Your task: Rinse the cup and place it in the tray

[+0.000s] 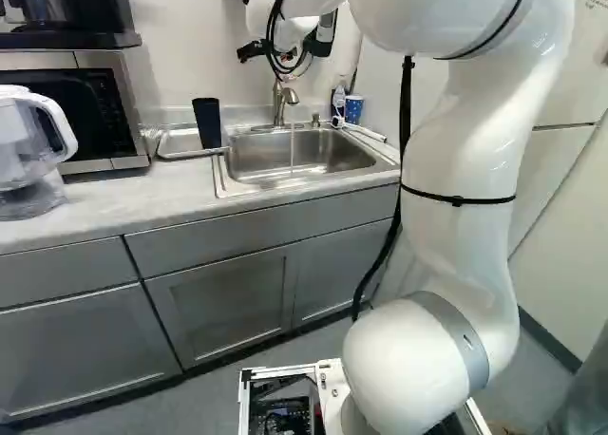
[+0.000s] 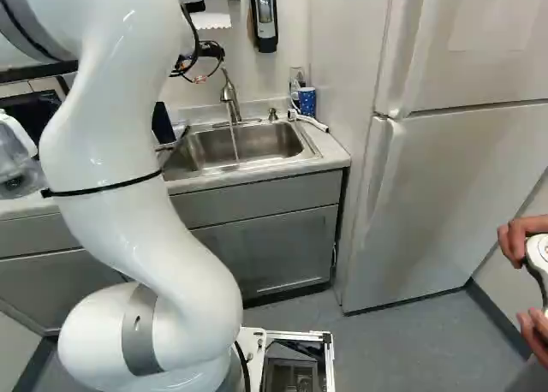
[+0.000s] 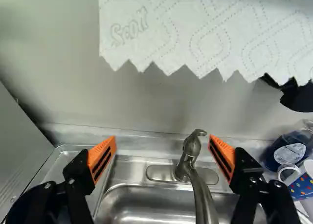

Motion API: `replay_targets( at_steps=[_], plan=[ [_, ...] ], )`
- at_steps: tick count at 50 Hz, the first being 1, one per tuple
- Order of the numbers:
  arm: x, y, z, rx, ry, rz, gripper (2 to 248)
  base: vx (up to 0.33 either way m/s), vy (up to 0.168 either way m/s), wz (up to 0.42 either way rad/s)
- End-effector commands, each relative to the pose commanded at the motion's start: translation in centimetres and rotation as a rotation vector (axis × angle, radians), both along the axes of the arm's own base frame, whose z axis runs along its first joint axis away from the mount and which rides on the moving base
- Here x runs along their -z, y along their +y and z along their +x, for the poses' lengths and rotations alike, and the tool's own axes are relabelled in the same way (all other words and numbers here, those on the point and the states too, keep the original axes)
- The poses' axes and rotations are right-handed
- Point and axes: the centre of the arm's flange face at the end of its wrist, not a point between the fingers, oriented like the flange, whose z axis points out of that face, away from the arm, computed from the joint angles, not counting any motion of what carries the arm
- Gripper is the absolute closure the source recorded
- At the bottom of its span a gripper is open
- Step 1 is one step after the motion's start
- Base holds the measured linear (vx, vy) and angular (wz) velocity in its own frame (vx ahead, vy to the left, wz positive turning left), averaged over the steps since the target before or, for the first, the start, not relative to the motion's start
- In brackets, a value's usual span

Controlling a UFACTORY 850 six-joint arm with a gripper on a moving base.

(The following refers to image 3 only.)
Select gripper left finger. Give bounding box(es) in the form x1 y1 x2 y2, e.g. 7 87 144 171
4 135 117 224

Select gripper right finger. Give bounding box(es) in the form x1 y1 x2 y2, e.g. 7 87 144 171
207 134 302 224

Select blue liquid soap bottle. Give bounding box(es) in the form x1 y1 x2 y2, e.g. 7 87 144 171
260 126 313 172

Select grey metal tap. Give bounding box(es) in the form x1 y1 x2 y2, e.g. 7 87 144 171
145 128 220 224

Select white mug with coloured dots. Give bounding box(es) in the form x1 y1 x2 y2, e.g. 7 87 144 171
277 159 313 202

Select stainless steel sink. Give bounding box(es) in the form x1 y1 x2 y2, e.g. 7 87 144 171
23 143 277 224

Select steel kitchen counter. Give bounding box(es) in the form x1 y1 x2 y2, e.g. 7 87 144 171
0 122 313 224

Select black paper towel dispenser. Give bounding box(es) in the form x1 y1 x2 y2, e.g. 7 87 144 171
259 72 313 112

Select white paper towel sheet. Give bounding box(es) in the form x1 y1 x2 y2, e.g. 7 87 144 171
98 0 313 86

